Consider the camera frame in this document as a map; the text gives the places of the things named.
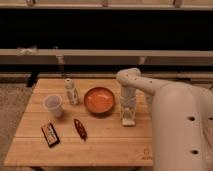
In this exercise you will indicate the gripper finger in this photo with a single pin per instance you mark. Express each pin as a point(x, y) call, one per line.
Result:
point(123, 112)
point(133, 113)

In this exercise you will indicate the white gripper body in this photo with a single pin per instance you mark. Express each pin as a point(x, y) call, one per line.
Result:
point(128, 97)

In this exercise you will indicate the white sponge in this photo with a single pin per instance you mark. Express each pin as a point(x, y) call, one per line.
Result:
point(128, 121)

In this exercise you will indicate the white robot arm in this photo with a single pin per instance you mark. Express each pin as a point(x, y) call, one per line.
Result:
point(179, 114)

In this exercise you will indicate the orange bowl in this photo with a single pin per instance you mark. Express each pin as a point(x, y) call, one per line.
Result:
point(99, 100)

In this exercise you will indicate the red chili pepper snack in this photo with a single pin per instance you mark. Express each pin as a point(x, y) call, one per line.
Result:
point(80, 129)

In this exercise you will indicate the small white bottle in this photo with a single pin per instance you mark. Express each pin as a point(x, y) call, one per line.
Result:
point(71, 91)

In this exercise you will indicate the clear plastic cup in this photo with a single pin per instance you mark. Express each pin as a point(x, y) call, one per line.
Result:
point(53, 103)

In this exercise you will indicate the wooden folding table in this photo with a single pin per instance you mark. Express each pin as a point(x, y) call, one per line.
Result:
point(108, 142)

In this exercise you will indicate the dark snack packet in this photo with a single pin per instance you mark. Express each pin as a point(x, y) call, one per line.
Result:
point(50, 134)

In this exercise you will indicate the grey horizontal rail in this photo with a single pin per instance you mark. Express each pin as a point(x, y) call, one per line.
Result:
point(105, 57)

